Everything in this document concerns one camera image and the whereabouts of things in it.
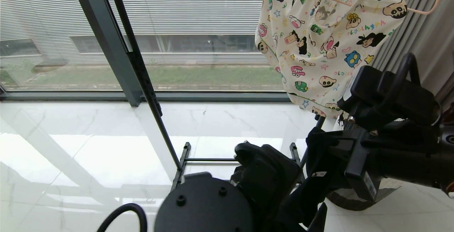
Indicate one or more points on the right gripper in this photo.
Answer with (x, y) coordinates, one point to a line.
(408, 166)

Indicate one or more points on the cream printed garment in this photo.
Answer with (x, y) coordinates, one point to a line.
(326, 47)

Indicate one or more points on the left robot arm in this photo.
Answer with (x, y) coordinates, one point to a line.
(202, 203)

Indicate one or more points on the black clothes rack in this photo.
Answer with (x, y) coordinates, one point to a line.
(142, 72)

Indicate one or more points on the window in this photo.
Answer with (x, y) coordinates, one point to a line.
(195, 19)

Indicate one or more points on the white laundry basket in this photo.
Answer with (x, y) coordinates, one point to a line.
(354, 203)

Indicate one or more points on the black garment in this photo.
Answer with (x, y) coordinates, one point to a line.
(312, 175)

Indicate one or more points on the beige curtain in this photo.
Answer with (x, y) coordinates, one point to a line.
(425, 29)

